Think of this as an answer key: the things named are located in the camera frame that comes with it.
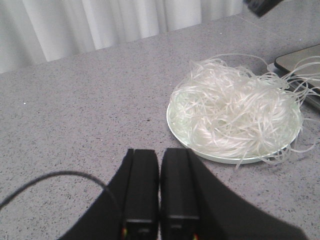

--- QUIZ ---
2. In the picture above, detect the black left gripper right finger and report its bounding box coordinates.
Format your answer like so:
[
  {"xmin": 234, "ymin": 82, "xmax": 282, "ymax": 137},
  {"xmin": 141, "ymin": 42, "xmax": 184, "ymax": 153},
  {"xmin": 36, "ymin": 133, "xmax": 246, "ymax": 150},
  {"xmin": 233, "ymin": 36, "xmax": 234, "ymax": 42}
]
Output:
[{"xmin": 160, "ymin": 148, "xmax": 307, "ymax": 240}]

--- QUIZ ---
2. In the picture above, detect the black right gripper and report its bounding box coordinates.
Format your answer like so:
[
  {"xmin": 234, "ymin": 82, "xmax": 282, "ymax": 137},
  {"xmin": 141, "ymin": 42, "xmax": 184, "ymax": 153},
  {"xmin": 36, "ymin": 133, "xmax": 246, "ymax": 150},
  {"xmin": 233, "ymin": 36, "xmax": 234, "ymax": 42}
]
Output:
[{"xmin": 243, "ymin": 0, "xmax": 283, "ymax": 18}]

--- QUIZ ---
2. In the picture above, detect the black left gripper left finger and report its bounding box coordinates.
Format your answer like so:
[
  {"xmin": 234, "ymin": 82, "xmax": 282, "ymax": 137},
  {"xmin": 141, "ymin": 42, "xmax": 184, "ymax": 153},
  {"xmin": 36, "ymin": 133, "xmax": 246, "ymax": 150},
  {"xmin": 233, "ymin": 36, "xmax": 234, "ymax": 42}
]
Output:
[{"xmin": 61, "ymin": 149, "xmax": 159, "ymax": 240}]

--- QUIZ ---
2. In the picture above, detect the silver black kitchen scale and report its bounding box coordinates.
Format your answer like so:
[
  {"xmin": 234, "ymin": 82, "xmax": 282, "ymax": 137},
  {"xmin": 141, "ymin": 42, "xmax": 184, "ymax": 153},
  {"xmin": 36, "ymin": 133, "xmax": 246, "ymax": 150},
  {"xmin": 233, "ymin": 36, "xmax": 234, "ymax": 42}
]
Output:
[{"xmin": 267, "ymin": 44, "xmax": 320, "ymax": 111}]

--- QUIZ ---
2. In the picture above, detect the light green round plate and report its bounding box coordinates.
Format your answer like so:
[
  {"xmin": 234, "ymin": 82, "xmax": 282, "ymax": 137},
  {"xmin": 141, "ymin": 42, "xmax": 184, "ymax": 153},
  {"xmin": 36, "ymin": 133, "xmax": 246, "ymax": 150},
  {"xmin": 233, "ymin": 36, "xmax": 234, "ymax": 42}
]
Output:
[{"xmin": 167, "ymin": 84, "xmax": 303, "ymax": 165}]

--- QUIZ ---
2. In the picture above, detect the white pleated curtain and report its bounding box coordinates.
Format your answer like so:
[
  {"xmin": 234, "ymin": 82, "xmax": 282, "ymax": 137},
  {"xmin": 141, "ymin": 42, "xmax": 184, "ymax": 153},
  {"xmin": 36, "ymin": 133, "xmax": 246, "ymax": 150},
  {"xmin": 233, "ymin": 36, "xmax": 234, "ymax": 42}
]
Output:
[{"xmin": 0, "ymin": 0, "xmax": 244, "ymax": 73}]

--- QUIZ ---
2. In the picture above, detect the thin black cable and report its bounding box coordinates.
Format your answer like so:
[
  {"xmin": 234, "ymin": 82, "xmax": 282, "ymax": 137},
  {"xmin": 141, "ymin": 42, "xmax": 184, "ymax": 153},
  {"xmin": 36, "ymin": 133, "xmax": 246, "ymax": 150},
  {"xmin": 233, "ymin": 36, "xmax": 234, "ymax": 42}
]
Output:
[{"xmin": 0, "ymin": 170, "xmax": 121, "ymax": 211}]

